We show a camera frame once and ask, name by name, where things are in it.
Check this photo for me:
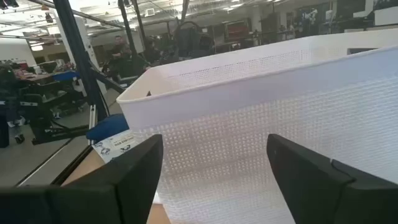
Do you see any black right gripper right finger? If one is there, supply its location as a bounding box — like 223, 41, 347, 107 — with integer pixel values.
266, 133, 398, 224

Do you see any cluttered wooden desk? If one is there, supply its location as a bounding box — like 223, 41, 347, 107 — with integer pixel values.
18, 60, 80, 94

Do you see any person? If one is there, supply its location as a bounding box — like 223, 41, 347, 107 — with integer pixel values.
105, 35, 134, 78

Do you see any white perforated plastic basket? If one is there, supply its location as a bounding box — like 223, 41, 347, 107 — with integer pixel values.
116, 28, 398, 224

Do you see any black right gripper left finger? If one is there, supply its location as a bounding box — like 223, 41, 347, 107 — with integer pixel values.
0, 134, 164, 224

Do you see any black aluminium table frame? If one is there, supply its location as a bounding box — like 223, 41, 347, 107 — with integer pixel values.
15, 0, 127, 187

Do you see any blue rubber glove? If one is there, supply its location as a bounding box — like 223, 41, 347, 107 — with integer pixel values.
86, 113, 130, 142

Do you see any black equipment stand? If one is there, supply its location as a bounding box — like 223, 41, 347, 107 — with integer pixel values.
29, 93, 91, 146

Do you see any patterned packet with barcode label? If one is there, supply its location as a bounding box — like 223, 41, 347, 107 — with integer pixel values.
92, 129, 147, 164

